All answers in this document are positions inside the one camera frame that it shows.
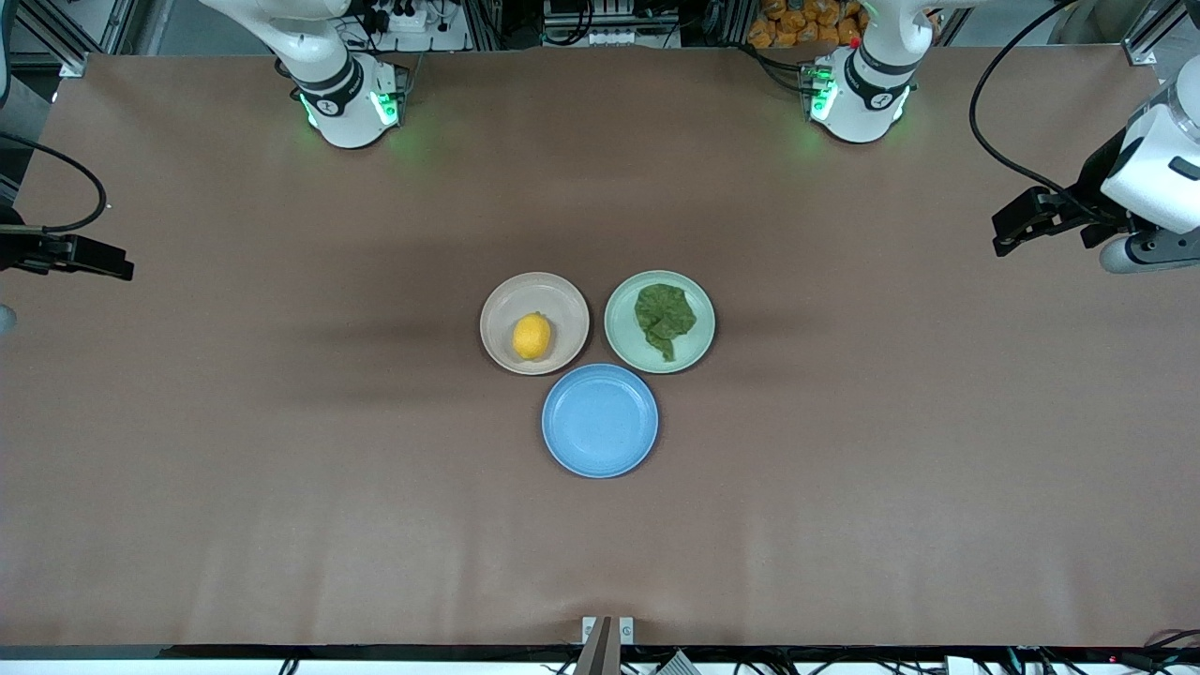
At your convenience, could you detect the green lettuce leaf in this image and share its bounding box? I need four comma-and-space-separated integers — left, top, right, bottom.
635, 283, 698, 363

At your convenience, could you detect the yellow lemon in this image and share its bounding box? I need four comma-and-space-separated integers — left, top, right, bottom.
512, 312, 553, 361

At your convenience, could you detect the bag of oranges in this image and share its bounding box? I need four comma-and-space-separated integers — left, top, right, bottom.
748, 0, 868, 50

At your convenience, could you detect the white power strip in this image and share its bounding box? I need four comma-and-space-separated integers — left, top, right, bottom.
361, 0, 470, 53

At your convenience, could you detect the pale green round plate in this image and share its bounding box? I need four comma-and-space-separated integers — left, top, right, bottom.
604, 270, 716, 374

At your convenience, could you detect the beige round plate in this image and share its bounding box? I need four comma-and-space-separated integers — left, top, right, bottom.
479, 272, 591, 376

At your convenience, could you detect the blue round plate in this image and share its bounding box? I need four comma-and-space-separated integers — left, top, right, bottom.
541, 364, 659, 479

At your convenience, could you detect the brown table cover sheet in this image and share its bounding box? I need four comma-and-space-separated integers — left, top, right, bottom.
0, 47, 1200, 650

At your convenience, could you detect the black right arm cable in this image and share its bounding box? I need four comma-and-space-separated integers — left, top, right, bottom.
0, 131, 108, 234

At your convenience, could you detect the aluminium frame profile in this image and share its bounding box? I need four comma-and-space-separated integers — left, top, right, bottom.
23, 0, 128, 78
1120, 0, 1200, 67

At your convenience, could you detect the metal table edge bracket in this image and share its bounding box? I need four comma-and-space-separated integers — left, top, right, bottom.
581, 616, 635, 675

